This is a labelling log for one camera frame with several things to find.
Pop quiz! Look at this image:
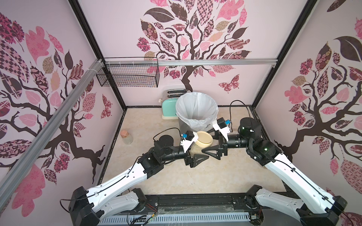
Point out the glass jar tan lid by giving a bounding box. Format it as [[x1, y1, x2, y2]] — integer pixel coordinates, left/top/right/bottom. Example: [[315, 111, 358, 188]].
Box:
[[189, 131, 214, 157]]

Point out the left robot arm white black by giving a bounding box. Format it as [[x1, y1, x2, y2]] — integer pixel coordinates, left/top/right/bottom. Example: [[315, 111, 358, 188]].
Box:
[[67, 135, 209, 226]]

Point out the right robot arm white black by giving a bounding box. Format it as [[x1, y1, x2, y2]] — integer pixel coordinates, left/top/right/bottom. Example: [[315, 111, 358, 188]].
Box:
[[202, 117, 347, 226]]

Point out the white trash bag liner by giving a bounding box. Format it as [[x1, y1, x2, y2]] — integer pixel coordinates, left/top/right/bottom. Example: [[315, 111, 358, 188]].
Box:
[[176, 92, 219, 130]]

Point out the small jar pink lid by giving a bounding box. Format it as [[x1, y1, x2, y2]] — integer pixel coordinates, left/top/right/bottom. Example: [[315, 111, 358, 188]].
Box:
[[120, 130, 133, 145]]

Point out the mint green toaster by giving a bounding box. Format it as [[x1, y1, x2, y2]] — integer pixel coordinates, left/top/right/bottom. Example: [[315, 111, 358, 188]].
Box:
[[160, 89, 188, 120]]

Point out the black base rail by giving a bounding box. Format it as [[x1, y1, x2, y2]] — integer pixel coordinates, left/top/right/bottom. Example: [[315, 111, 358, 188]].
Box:
[[74, 192, 320, 226]]

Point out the black wire basket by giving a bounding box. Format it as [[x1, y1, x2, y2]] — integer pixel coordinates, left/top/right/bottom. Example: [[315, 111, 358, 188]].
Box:
[[97, 56, 160, 88]]

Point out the white slotted cable duct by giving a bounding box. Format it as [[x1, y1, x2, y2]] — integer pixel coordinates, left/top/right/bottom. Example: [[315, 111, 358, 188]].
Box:
[[99, 212, 251, 226]]

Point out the aluminium rail back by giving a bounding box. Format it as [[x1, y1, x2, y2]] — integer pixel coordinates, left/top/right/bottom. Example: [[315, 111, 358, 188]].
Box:
[[106, 58, 278, 66]]

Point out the aluminium rail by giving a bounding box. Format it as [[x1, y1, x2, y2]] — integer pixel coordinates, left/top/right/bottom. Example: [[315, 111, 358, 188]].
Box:
[[1, 59, 104, 210], [106, 58, 278, 66]]

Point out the aluminium rail left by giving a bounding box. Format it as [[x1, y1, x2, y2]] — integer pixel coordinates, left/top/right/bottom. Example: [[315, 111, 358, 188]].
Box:
[[1, 59, 104, 210]]

